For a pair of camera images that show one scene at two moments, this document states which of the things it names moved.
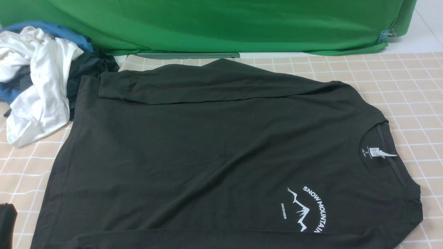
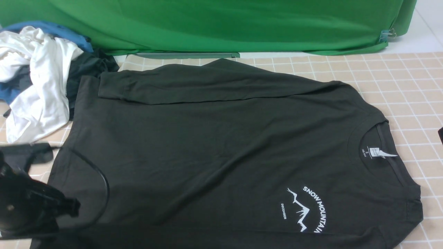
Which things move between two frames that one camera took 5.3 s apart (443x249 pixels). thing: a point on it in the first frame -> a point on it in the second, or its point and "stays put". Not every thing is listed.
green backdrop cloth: x=320 y=27 stays put
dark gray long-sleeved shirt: x=222 y=156 stays put
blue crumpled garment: x=9 y=92 stays put
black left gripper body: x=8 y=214 -> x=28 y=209
